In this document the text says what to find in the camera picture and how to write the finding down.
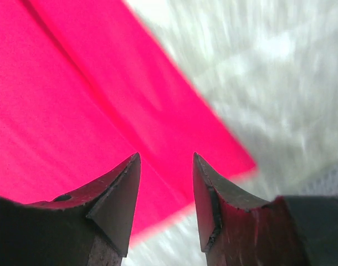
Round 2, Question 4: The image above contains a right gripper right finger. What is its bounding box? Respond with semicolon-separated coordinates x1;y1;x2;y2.
193;153;310;265

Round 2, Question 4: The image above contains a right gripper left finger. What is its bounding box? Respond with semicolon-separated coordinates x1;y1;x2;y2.
27;154;141;265

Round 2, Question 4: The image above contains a red t shirt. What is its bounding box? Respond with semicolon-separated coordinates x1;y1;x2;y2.
0;1;256;243

